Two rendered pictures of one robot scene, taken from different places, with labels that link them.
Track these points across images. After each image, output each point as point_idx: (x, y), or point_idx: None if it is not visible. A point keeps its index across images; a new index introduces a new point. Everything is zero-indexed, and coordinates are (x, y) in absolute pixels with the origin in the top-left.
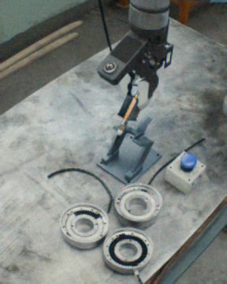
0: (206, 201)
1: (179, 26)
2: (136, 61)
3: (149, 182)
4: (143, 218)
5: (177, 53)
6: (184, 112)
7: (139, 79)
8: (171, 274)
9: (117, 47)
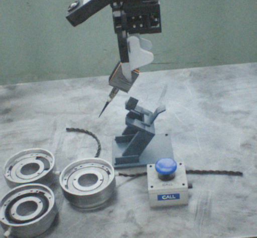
0: (161, 228)
1: None
2: (100, 7)
3: (130, 174)
4: (76, 193)
5: None
6: (252, 141)
7: (243, 97)
8: None
9: None
